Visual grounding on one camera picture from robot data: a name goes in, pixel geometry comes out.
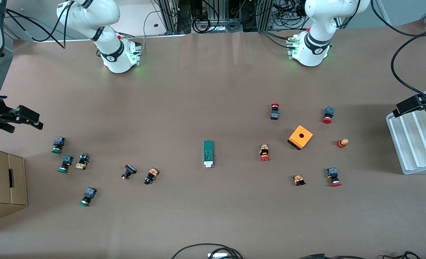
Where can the green terminal block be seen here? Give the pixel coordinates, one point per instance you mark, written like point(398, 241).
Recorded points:
point(208, 153)

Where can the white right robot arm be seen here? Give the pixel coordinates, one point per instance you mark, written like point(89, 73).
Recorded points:
point(108, 50)

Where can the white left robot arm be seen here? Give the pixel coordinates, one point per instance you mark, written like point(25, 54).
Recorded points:
point(317, 36)

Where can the green mushroom push button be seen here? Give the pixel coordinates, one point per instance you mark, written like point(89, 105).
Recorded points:
point(58, 143)
point(66, 162)
point(88, 195)

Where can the white ridged tray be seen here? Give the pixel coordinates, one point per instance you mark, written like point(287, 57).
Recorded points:
point(414, 144)

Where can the brown cardboard box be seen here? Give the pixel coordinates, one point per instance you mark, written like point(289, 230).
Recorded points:
point(4, 180)

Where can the small red orange knob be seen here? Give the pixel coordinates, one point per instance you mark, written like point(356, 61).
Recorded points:
point(342, 143)

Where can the red mushroom button blue block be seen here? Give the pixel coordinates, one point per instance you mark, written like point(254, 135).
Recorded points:
point(328, 113)
point(333, 174)

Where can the orange contact block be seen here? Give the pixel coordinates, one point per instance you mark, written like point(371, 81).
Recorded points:
point(299, 180)

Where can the red button black block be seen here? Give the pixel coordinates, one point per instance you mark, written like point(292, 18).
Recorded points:
point(274, 114)

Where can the red button yellow orange block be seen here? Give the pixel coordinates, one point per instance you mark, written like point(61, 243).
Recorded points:
point(264, 151)

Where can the aluminium equipment rack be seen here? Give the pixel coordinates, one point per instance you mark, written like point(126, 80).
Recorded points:
point(170, 14)

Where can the brown paper table cover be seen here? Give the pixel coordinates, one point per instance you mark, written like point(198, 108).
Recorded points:
point(234, 216)

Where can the white plug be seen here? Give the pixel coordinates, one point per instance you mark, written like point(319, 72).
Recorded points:
point(218, 255)

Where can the black selector switch orange block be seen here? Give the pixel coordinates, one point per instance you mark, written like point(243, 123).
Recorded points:
point(151, 175)
point(82, 161)

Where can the black flat head switch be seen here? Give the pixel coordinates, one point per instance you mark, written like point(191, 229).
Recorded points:
point(129, 169)

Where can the orange button enclosure box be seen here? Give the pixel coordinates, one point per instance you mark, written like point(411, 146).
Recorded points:
point(297, 140)

